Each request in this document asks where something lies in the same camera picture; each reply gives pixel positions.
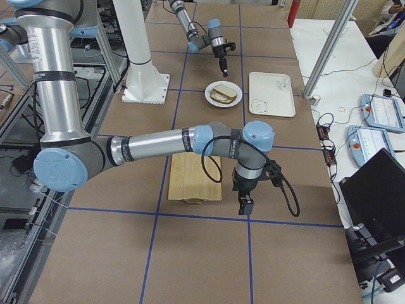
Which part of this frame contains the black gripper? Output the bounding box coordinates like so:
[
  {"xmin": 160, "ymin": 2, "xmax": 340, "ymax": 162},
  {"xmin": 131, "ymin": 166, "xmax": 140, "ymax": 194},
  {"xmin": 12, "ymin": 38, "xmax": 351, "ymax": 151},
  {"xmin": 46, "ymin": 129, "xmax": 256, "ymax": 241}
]
[
  {"xmin": 232, "ymin": 168, "xmax": 262, "ymax": 215},
  {"xmin": 212, "ymin": 44, "xmax": 228, "ymax": 78}
]

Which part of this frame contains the bread slice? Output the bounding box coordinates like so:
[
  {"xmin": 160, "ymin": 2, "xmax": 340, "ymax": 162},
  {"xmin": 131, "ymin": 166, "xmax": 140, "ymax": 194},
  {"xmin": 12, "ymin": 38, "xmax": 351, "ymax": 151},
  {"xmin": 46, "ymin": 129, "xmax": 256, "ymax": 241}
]
[
  {"xmin": 211, "ymin": 84, "xmax": 237, "ymax": 97},
  {"xmin": 210, "ymin": 92, "xmax": 237, "ymax": 105}
]

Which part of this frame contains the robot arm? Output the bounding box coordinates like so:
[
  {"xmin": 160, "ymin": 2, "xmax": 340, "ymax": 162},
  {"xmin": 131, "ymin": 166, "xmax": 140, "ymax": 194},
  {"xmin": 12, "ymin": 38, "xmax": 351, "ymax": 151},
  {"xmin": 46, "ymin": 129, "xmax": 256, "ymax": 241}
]
[
  {"xmin": 162, "ymin": 1, "xmax": 236, "ymax": 78},
  {"xmin": 13, "ymin": 1, "xmax": 282, "ymax": 215}
]

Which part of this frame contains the white round plate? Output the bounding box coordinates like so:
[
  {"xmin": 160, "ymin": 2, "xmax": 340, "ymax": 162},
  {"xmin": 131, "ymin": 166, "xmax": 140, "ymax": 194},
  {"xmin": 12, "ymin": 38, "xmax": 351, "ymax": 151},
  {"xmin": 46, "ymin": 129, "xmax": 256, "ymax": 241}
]
[{"xmin": 205, "ymin": 80, "xmax": 243, "ymax": 108}]

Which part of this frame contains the bread slice under egg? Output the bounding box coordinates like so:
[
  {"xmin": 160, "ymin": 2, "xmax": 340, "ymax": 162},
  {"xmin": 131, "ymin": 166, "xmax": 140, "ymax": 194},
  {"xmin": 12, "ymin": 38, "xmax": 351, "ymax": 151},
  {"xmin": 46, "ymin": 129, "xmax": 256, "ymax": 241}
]
[{"xmin": 210, "ymin": 92, "xmax": 237, "ymax": 105}]

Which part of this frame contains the cream bear serving tray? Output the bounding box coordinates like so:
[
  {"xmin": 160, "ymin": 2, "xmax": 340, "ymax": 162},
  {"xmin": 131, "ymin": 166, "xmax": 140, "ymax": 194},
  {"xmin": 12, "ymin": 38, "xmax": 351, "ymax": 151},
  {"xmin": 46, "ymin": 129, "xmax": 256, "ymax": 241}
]
[{"xmin": 249, "ymin": 72, "xmax": 296, "ymax": 118}]

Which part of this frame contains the wooden cutting board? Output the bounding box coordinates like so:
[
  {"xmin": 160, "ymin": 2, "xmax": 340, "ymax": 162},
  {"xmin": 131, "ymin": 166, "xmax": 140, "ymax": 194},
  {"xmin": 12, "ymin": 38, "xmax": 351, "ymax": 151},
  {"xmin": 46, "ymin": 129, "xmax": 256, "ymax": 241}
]
[{"xmin": 168, "ymin": 153, "xmax": 222, "ymax": 204}]

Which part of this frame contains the red cylinder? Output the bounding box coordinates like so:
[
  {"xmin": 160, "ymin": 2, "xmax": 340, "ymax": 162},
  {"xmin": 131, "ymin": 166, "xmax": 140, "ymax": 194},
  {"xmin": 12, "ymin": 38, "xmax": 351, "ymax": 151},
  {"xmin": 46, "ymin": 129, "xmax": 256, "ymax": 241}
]
[{"xmin": 287, "ymin": 0, "xmax": 301, "ymax": 29}]

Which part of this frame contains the black laptop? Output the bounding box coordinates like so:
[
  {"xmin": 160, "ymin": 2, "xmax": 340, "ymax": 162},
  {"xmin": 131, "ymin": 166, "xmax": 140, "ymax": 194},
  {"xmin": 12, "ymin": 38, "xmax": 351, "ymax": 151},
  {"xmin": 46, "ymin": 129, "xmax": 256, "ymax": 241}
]
[{"xmin": 338, "ymin": 147, "xmax": 405, "ymax": 239}]

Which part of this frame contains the near blue teach pendant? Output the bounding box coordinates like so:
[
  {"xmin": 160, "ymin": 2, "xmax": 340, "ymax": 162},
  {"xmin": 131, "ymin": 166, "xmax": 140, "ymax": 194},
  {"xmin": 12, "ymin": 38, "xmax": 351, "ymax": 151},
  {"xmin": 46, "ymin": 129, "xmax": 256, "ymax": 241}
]
[{"xmin": 347, "ymin": 125, "xmax": 396, "ymax": 167}]

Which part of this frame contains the blue teach pendant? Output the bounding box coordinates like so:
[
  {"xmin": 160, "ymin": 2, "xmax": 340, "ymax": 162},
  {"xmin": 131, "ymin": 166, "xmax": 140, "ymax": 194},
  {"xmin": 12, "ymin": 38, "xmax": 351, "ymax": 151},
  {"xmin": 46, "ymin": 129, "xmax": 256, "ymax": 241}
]
[
  {"xmin": 360, "ymin": 94, "xmax": 404, "ymax": 133},
  {"xmin": 347, "ymin": 125, "xmax": 396, "ymax": 167}
]

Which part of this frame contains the far blue teach pendant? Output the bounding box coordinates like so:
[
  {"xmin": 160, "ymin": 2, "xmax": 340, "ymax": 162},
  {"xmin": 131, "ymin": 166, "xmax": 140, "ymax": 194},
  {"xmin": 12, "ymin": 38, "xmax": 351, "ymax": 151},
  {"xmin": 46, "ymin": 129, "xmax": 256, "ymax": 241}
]
[{"xmin": 360, "ymin": 94, "xmax": 404, "ymax": 133}]

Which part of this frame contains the person in dark clothes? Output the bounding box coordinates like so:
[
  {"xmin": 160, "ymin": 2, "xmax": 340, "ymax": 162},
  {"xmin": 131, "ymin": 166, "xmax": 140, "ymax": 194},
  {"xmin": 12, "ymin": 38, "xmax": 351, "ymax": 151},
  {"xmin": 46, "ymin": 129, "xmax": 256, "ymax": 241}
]
[{"xmin": 365, "ymin": 1, "xmax": 404, "ymax": 59}]

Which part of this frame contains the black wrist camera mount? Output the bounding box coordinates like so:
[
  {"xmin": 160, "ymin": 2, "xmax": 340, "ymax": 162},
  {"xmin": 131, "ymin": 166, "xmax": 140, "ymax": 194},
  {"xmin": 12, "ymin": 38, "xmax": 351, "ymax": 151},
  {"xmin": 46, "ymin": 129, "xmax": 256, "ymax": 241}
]
[
  {"xmin": 262, "ymin": 160, "xmax": 283, "ymax": 187},
  {"xmin": 225, "ymin": 42, "xmax": 237, "ymax": 52}
]

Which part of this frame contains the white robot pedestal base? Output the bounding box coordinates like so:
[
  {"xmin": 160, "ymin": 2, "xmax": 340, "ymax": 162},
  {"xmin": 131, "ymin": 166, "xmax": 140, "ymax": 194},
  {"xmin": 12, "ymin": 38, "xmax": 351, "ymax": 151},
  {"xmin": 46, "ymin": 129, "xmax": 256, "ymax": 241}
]
[{"xmin": 116, "ymin": 1, "xmax": 170, "ymax": 105}]

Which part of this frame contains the aluminium frame post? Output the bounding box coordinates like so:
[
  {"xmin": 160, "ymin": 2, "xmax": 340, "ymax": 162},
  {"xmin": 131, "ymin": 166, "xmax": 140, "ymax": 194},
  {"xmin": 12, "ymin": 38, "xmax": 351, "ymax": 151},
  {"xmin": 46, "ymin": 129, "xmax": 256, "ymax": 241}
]
[{"xmin": 302, "ymin": 0, "xmax": 359, "ymax": 100}]

